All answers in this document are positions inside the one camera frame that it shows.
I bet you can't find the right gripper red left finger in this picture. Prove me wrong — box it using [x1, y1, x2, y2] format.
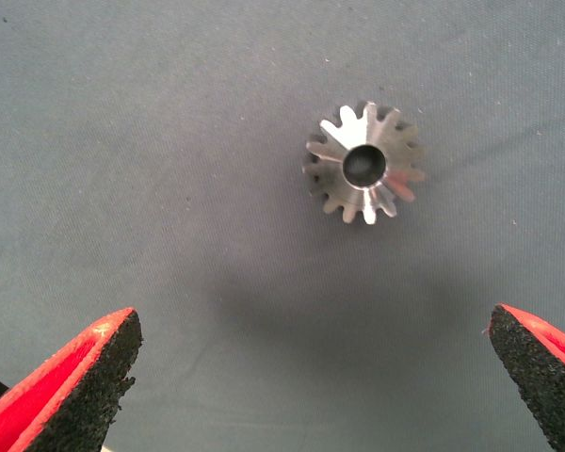
[0, 306, 144, 452]

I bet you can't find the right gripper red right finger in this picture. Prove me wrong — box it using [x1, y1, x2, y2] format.
[482, 303, 565, 452]

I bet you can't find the small steel planetary gear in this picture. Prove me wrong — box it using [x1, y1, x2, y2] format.
[301, 100, 427, 226]

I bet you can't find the dark grey table cloth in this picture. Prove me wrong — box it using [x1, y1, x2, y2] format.
[0, 0, 565, 452]

